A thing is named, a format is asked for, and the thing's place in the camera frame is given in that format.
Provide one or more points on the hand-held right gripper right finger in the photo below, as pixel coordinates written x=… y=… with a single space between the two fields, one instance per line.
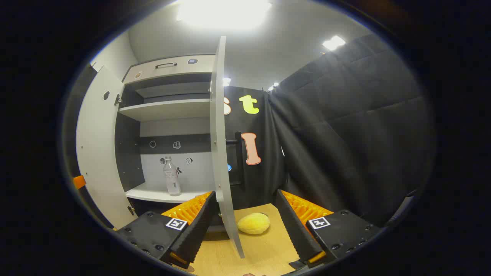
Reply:
x=295 y=230

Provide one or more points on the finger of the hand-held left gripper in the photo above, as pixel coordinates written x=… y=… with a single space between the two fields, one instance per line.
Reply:
x=79 y=181

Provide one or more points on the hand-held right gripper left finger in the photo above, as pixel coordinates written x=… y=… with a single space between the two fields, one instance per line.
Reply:
x=199 y=230

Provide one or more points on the grey cabinet door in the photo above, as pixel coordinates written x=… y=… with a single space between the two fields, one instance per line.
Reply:
x=220 y=153
x=99 y=153

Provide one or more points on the round brown coaster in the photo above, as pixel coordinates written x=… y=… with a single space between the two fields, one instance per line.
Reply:
x=187 y=268

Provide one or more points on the clear plastic bottle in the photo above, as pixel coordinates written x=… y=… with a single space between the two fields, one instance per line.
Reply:
x=172 y=184

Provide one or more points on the grey cabinet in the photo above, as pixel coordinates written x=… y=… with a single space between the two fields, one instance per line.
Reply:
x=168 y=109

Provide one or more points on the grey cabinet drawer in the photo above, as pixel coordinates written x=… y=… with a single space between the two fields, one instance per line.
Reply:
x=176 y=71

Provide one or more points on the yellow plush toy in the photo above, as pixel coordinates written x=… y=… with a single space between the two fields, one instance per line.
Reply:
x=253 y=224

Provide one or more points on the black backdrop cloth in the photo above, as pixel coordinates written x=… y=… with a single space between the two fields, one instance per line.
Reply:
x=345 y=134

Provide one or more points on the small ceiling light panel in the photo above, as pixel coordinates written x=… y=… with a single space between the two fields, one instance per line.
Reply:
x=227 y=81
x=274 y=86
x=333 y=42

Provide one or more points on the large ceiling light panel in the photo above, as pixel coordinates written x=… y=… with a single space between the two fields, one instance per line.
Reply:
x=224 y=13

